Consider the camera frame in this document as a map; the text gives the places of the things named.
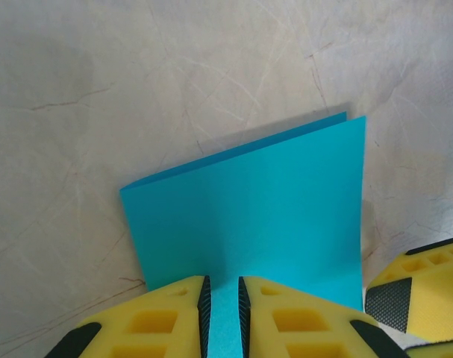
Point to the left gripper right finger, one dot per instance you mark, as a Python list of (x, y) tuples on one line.
[(304, 328)]

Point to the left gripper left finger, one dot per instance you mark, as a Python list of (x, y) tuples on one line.
[(147, 328)]

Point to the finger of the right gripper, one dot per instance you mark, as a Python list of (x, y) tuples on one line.
[(442, 348), (427, 287)]

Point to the blue paper sheet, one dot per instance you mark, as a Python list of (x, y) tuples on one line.
[(248, 205)]

